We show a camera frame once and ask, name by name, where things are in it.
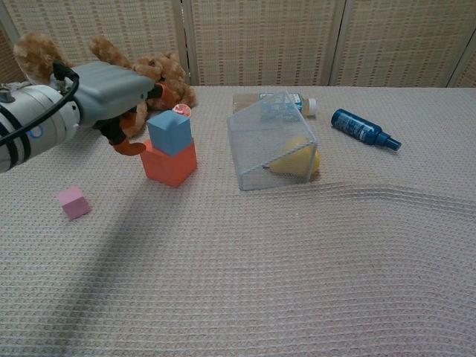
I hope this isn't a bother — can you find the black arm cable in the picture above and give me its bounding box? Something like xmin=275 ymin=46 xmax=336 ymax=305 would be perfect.
xmin=0 ymin=59 xmax=80 ymax=147

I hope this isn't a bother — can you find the beige waffle tablecloth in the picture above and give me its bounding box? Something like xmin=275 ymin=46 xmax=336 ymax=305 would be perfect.
xmin=0 ymin=85 xmax=476 ymax=357

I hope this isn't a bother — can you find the large orange foam cube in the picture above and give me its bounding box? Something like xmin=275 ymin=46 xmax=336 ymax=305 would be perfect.
xmin=139 ymin=138 xmax=198 ymax=188

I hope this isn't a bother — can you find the woven beige folding screen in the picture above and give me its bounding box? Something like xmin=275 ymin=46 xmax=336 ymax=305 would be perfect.
xmin=0 ymin=0 xmax=476 ymax=89

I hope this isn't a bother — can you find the clear plastic container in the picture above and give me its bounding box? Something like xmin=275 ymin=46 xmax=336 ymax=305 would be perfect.
xmin=226 ymin=89 xmax=321 ymax=192

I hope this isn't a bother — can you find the medium blue foam cube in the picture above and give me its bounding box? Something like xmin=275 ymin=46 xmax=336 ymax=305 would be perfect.
xmin=146 ymin=110 xmax=193 ymax=156

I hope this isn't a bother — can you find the dark blue spray bottle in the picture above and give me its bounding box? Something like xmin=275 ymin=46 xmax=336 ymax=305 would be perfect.
xmin=330 ymin=108 xmax=403 ymax=152

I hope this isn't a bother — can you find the brown plush teddy bear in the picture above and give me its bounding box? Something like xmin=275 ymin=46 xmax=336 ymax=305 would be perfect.
xmin=13 ymin=31 xmax=197 ymax=139

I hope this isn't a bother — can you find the small pink foam cube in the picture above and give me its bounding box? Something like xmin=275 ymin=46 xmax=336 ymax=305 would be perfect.
xmin=57 ymin=187 xmax=92 ymax=222

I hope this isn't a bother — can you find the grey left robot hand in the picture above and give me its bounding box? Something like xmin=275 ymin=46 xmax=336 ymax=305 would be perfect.
xmin=73 ymin=61 xmax=176 ymax=155

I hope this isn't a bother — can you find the drink bottle with blue label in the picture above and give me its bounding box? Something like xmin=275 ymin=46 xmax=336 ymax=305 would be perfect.
xmin=232 ymin=92 xmax=319 ymax=120

